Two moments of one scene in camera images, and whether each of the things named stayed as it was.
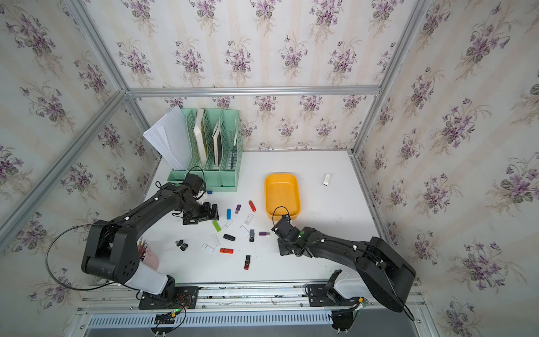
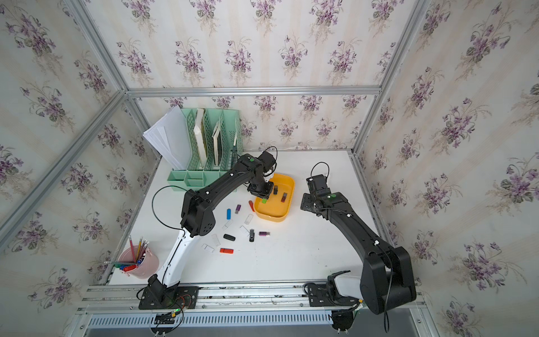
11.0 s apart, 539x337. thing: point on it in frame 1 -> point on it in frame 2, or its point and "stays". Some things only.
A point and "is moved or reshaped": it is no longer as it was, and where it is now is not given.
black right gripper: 282,252 -> 304,201
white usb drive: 215,239 stays
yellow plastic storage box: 282,196 is moved or reshaped
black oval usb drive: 229,237 stays
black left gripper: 206,214 -> 265,194
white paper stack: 170,138 stays
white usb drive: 248,219 stays
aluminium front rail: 282,299 stays
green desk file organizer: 216,144 stays
